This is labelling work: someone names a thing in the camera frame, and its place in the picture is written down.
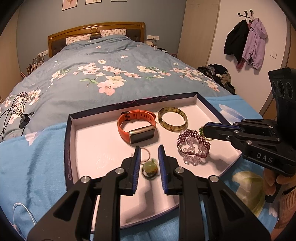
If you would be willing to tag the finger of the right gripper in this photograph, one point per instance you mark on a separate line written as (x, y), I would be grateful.
(221, 127)
(230, 136)

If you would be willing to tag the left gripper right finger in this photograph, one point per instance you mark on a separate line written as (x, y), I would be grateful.
(209, 209)

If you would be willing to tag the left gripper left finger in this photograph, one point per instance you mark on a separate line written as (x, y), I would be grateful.
(91, 199)

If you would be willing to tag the yellow amber bangle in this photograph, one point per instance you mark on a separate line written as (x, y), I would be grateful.
(172, 119)

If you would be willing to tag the pink sleeve forearm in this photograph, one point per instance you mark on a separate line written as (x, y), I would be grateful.
(287, 210)

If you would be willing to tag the right hand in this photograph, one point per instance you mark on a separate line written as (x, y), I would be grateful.
(270, 179)

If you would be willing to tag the dark clothes pile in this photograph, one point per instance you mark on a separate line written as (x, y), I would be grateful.
(220, 75)

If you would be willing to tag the blue floral blanket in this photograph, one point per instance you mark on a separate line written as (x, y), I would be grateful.
(38, 168)

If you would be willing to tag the black hanging jacket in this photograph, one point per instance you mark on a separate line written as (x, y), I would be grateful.
(236, 40)

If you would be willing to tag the purple hanging jacket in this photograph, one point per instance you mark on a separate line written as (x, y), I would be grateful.
(254, 50)

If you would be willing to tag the blue blossom duvet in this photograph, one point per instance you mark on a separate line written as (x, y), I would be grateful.
(95, 73)

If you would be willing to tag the wooden headboard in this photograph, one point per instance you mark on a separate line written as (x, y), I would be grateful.
(57, 41)

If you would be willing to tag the right patterned pillow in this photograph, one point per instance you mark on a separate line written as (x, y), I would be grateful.
(105, 33)

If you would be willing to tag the patterned pillow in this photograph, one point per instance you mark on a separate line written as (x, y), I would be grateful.
(70, 40)
(105, 33)

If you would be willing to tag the left patterned pillow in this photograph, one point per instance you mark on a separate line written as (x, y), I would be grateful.
(70, 40)

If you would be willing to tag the middle framed flower picture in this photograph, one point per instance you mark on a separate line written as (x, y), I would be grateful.
(92, 1)

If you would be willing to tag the framed flower picture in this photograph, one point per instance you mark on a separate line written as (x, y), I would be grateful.
(92, 1)
(68, 4)

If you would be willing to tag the left framed flower picture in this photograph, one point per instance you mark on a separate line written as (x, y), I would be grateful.
(68, 4)

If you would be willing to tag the wall power socket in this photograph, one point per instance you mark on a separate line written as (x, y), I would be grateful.
(151, 37)

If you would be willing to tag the black wall coat hook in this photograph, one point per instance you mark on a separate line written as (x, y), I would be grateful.
(247, 15)

